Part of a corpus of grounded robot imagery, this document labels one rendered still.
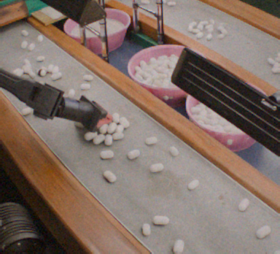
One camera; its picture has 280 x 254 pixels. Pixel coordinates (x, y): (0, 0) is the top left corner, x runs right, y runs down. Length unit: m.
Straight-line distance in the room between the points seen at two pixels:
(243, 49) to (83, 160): 0.77
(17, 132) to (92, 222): 0.41
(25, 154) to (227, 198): 0.55
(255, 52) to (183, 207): 0.78
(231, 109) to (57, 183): 0.51
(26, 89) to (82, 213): 0.34
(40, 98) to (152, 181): 0.35
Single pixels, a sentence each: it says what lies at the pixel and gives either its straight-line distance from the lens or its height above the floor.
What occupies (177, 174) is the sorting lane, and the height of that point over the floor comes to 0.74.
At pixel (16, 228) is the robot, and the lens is 1.06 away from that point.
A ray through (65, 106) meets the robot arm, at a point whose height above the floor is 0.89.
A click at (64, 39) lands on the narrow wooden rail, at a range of 1.78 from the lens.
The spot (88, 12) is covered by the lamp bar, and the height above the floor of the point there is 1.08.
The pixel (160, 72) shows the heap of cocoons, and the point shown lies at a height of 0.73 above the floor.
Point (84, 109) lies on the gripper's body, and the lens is 1.25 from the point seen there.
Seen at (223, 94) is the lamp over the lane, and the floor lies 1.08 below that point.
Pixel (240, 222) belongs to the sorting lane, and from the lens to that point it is 1.10.
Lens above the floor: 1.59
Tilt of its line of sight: 37 degrees down
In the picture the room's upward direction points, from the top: 3 degrees counter-clockwise
